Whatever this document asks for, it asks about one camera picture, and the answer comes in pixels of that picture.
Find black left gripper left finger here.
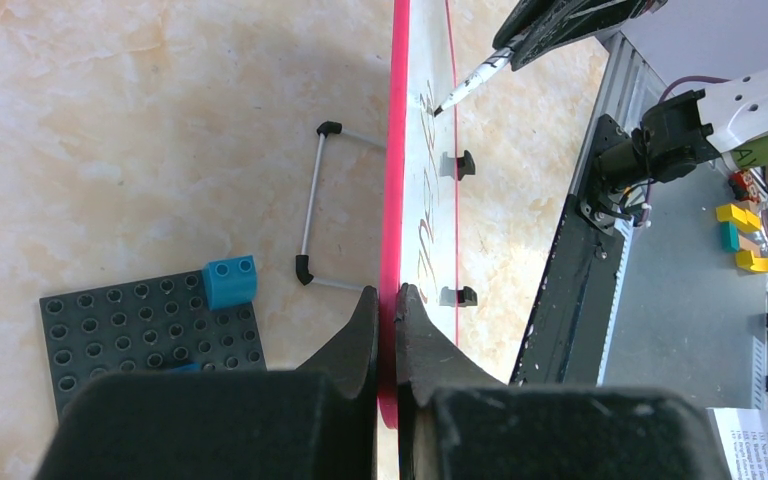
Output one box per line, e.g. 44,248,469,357
37,286,379,479

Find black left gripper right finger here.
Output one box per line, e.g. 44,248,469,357
395,284,729,479

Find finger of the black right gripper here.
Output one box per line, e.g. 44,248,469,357
492,0,554,50
508,0,666,71

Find white marker pen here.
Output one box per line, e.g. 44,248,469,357
433,47,513,117

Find pink framed whiteboard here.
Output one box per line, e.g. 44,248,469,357
378,1,477,429

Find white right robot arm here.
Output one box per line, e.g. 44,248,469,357
492,1,768,189

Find small blue lego brick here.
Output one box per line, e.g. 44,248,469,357
202,255,258,311

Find dark grey lego baseplate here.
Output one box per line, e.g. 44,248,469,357
39,271,266,415

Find yellow toy block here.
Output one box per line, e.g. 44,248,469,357
715,203,768,274

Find printed paper sheet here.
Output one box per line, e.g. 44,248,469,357
706,408,768,479

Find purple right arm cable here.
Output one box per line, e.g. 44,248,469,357
642,74,730,230

